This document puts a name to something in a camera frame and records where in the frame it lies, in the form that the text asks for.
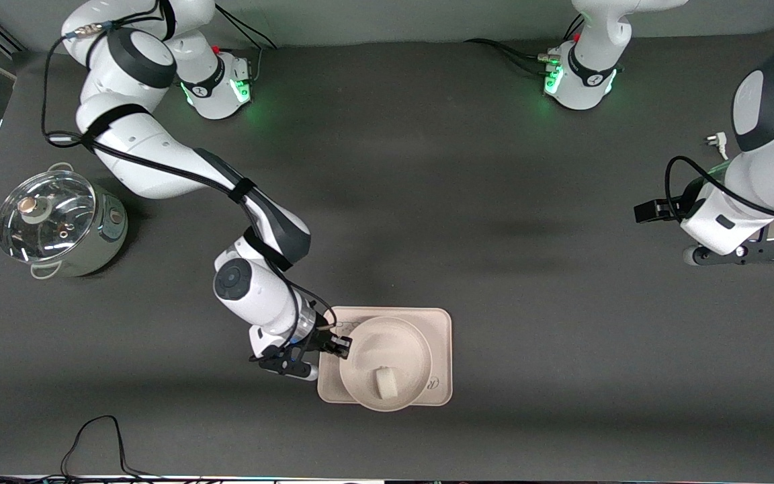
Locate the white power plug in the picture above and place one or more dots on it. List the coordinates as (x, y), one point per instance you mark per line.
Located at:
(717, 141)

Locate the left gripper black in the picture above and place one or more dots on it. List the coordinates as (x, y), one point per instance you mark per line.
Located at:
(674, 206)

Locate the beige tray with rabbit print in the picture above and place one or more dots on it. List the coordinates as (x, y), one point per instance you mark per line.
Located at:
(442, 329)

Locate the pale green electric pot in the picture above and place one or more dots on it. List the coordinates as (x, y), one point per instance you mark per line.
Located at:
(101, 245)

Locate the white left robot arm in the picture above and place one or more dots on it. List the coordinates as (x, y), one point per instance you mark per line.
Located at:
(770, 168)

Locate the round beige plate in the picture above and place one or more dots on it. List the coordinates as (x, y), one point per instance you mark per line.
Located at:
(387, 343)

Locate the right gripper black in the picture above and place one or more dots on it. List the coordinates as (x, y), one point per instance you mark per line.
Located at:
(320, 338)

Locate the white steamed bun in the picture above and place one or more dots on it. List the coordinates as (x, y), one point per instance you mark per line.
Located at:
(387, 383)

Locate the glass pot lid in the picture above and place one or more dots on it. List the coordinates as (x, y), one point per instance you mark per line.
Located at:
(48, 222)

